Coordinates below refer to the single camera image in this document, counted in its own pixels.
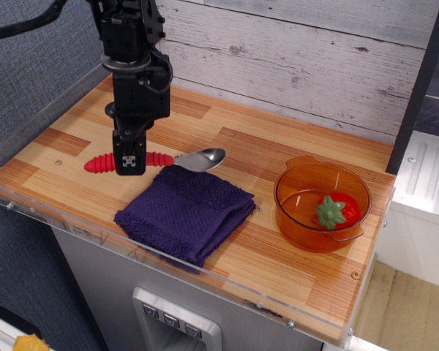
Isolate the grey toy fridge cabinet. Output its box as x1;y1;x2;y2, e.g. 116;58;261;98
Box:
53;229;323;350

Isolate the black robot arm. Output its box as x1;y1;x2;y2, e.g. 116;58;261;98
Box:
90;1;173;176

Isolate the purple folded cloth napkin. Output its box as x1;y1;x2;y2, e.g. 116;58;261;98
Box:
114;166;256;268

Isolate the black braided cable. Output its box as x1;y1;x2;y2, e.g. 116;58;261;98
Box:
0;0;69;40

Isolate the clear acrylic left guard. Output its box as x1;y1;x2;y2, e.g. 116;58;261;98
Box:
0;64;108;167

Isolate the red toy strawberry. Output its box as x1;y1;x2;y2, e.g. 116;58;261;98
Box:
315;192;361;230

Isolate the clear acrylic guard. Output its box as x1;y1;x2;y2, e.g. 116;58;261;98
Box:
0;64;108;167
0;178;356;344

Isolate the orange transparent plastic pot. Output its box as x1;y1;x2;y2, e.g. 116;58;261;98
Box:
274;156;372;253

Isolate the silver dispenser button panel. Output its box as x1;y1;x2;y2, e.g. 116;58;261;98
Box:
132;287;223;350

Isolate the clear acrylic front guard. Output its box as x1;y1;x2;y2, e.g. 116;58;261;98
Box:
0;178;356;344

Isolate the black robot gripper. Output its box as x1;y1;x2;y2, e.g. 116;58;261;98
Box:
102;50;173;176

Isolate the black right vertical post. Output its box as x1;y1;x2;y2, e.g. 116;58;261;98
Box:
386;12;439;175

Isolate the red handled metal spoon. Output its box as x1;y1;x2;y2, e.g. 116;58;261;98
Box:
84;148;226;173

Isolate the yellow object at corner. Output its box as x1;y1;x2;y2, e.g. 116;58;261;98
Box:
12;334;50;351

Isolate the white toy sink drainboard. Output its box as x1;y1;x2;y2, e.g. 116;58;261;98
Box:
392;132;439;216

